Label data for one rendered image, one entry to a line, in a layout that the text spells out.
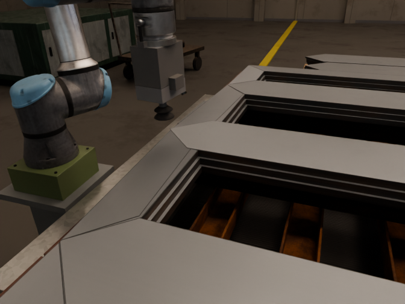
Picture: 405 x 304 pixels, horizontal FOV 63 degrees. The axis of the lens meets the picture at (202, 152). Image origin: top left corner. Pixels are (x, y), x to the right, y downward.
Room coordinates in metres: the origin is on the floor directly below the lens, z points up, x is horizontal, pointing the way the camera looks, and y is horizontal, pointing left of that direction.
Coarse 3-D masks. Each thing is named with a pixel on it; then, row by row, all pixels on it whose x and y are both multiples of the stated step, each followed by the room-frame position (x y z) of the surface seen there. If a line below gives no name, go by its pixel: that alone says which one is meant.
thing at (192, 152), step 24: (264, 72) 1.42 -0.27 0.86; (264, 96) 1.08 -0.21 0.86; (216, 120) 0.87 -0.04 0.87; (360, 120) 0.95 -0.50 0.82; (384, 120) 0.93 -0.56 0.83; (192, 168) 0.64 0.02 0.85; (216, 168) 0.66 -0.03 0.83; (240, 168) 0.64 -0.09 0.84; (264, 168) 0.63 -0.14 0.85; (288, 168) 0.61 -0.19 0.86; (168, 192) 0.54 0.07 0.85; (312, 192) 0.58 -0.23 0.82; (336, 192) 0.56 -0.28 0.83; (360, 192) 0.55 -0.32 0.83; (384, 192) 0.54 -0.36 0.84; (144, 216) 0.45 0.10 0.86; (168, 216) 0.50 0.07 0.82
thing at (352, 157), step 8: (336, 144) 0.70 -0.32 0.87; (344, 144) 0.70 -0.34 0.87; (352, 144) 0.70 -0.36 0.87; (360, 144) 0.70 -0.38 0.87; (368, 144) 0.70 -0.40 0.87; (336, 152) 0.66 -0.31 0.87; (344, 152) 0.66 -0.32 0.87; (352, 152) 0.66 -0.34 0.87; (360, 152) 0.66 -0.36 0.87; (368, 152) 0.66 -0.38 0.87; (336, 160) 0.63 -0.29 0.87; (344, 160) 0.62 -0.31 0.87; (352, 160) 0.62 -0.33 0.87; (360, 160) 0.62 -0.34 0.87; (368, 160) 0.62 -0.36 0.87; (336, 168) 0.59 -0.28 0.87; (344, 168) 0.59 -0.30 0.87; (352, 168) 0.59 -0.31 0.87; (360, 168) 0.59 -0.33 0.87; (368, 168) 0.59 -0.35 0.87; (360, 176) 0.56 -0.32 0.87; (368, 176) 0.56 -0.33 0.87
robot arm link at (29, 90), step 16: (32, 80) 0.87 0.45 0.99; (48, 80) 0.85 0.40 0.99; (16, 96) 0.81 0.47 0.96; (32, 96) 0.81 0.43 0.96; (48, 96) 0.84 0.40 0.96; (64, 96) 0.86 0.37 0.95; (16, 112) 0.82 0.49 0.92; (32, 112) 0.81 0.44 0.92; (48, 112) 0.83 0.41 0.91; (64, 112) 0.86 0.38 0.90; (32, 128) 0.81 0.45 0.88; (48, 128) 0.82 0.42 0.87
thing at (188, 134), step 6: (186, 126) 0.83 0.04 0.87; (192, 126) 0.83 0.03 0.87; (198, 126) 0.83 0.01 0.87; (204, 126) 0.82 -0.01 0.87; (180, 132) 0.79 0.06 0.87; (186, 132) 0.79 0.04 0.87; (192, 132) 0.79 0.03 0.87; (198, 132) 0.79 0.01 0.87; (180, 138) 0.75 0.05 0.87; (186, 138) 0.75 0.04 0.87; (192, 138) 0.75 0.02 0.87; (186, 144) 0.72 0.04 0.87
